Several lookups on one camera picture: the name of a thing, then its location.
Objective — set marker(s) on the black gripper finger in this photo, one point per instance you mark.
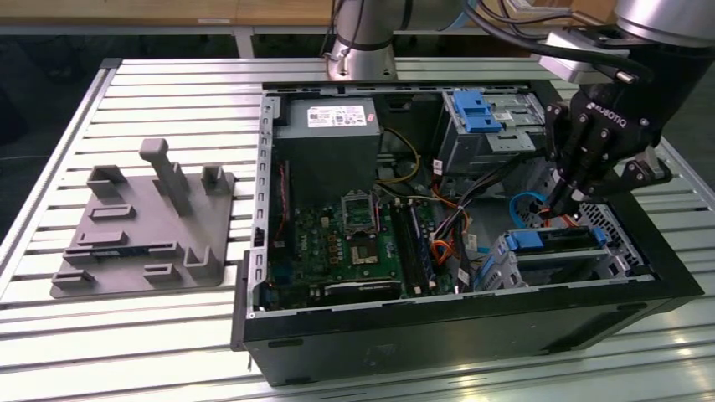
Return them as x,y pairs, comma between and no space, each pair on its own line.
551,130
614,180

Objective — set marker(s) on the hard disk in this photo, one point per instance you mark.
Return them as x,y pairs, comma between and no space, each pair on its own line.
525,240

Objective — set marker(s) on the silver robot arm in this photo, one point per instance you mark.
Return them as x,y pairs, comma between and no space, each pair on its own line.
363,42

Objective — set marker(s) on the metal disk bay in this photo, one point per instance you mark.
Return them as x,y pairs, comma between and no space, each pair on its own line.
559,268

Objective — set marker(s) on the black RAM slot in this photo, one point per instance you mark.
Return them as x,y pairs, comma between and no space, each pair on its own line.
425,247
417,247
401,247
409,247

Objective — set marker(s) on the grey metal drive cage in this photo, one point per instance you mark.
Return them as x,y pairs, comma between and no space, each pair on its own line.
503,146

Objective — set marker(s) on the blue plastic drive latch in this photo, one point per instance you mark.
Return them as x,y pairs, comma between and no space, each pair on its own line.
475,113

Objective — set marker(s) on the CPU socket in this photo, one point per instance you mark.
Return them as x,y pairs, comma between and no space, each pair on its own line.
365,254

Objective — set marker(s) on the black PC case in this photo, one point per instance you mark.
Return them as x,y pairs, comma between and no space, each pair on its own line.
447,347

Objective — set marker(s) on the black graphics card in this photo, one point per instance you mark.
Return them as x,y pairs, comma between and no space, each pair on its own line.
363,289

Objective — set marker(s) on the green motherboard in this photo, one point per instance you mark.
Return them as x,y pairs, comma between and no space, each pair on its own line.
313,251

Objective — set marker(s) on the wooden white framed bench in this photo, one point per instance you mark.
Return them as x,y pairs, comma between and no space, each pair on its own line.
167,12

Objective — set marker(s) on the grey parts rack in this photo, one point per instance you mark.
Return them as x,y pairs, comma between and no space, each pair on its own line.
146,234

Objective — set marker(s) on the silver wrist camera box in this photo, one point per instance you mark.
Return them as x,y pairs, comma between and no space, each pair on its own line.
581,63

